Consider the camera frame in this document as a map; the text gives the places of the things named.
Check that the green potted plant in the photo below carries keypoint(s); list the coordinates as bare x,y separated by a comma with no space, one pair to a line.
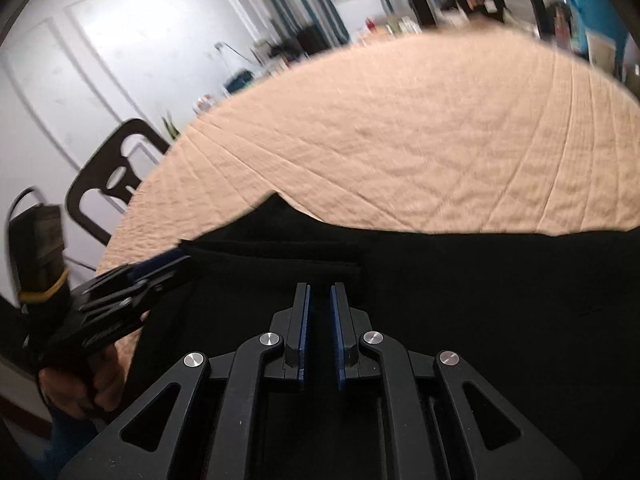
171,127

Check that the dark bag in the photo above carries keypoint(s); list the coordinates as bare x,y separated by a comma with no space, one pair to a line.
45,250

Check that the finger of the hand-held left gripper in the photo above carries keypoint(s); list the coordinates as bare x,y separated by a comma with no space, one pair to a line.
160,266
135,297

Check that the blue bag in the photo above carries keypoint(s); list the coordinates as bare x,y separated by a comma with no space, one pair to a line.
239,82

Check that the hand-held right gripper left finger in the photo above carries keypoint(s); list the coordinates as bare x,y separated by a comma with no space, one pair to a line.
304,330

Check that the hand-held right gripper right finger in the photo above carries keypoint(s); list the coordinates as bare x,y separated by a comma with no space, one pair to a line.
339,330

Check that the black pants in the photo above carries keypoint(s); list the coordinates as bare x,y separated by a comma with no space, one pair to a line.
475,310

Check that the peach quilted blanket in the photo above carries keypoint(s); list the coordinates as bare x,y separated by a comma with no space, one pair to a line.
400,135

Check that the dark wooden chair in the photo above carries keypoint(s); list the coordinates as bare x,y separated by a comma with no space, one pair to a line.
536,0
87,195

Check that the person's left hand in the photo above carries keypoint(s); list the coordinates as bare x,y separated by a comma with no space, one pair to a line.
109,375

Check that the black suitcase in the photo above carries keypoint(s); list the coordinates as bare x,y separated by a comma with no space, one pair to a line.
309,40

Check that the person's left forearm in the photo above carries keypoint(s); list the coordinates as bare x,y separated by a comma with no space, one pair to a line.
70,440

